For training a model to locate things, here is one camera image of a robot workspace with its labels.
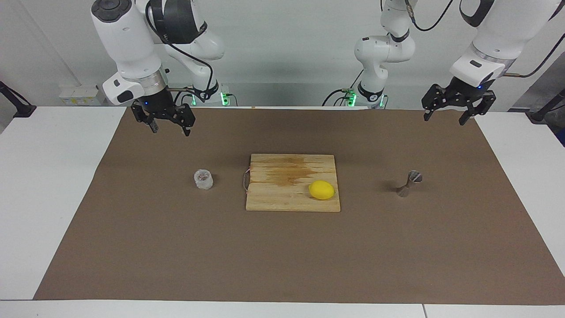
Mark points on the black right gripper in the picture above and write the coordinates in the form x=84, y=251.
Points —
x=155, y=100

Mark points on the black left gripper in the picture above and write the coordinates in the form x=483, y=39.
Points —
x=461, y=92

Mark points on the small clear glass cup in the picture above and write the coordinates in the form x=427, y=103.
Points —
x=203, y=181

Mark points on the steel double jigger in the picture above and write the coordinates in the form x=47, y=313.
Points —
x=414, y=177

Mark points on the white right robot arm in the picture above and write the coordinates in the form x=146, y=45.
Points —
x=128, y=39

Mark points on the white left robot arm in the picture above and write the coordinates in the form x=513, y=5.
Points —
x=499, y=35

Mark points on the black clamp stand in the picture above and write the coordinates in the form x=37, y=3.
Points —
x=539, y=115
x=22, y=109

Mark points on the brown table mat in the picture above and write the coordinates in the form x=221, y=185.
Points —
x=176, y=247

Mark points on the wooden cutting board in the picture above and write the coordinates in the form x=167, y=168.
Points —
x=273, y=194

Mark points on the yellow lemon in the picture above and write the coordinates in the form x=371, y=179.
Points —
x=321, y=190

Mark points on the white wall socket box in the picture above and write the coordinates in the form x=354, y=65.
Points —
x=79, y=95

